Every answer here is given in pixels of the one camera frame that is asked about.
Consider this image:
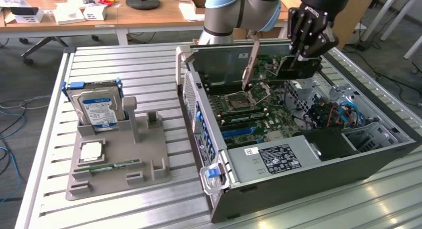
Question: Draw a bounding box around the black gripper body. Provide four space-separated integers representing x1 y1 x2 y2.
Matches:
298 0 351 23

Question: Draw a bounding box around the green graphics card black shroud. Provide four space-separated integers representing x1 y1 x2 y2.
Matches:
240 31 323 92

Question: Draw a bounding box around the wooden cabinet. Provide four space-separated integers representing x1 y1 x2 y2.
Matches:
288 0 377 50

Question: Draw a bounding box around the silver socket cover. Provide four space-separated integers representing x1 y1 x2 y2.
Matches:
246 82 275 101

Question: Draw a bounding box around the perforated metal disk bay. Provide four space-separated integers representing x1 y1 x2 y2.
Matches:
282 65 352 121

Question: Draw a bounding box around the CPU socket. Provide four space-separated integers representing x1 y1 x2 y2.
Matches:
222 92 251 111

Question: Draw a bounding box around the green motherboard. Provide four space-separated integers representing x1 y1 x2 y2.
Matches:
196 74 306 150

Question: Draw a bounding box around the white paper stack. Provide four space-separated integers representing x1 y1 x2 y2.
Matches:
178 2 206 22

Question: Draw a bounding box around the green RAM stick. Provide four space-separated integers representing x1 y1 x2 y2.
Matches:
222 112 268 124
73 159 141 173

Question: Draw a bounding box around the plain metal disk bay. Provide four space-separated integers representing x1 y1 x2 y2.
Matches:
340 122 400 153

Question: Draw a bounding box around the long black expansion slot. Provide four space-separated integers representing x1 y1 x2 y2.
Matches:
218 122 252 131

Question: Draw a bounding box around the blue expansion slot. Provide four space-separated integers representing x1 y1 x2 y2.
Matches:
222 127 262 138

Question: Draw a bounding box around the black round lamp base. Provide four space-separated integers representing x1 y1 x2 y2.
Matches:
125 0 160 10

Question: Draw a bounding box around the grey power supply unit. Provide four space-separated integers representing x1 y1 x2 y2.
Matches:
226 136 323 184

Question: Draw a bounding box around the blue release latch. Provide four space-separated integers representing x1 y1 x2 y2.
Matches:
203 168 220 181

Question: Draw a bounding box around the black open PC case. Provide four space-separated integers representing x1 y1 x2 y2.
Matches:
175 36 420 224

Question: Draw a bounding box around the small white labelled box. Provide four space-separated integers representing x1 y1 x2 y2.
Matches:
82 5 107 21

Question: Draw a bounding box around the hard disk in blue caddy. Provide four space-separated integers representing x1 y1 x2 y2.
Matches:
61 78 125 133

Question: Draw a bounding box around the grey parts rack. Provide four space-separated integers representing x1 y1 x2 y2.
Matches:
65 96 172 202

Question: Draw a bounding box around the open white box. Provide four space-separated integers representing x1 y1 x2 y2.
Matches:
51 2 86 25

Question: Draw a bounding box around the wooden desk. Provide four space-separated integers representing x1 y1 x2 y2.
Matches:
0 0 299 46

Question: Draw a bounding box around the grey wheeled desk leg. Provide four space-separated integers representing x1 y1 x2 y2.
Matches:
18 35 99 65

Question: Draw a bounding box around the silver CPU chip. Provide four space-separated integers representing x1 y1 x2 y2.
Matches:
79 142 103 163

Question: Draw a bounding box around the black and white box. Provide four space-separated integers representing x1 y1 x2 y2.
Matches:
9 6 45 24

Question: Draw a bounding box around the white table frame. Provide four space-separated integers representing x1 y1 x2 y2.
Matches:
360 0 422 59

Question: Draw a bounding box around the black wire bundle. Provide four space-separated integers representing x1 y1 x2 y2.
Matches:
302 102 342 130

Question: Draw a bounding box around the blue wire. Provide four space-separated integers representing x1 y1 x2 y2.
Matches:
338 100 365 128

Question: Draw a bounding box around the blue floor cable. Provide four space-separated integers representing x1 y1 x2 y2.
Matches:
0 110 25 204

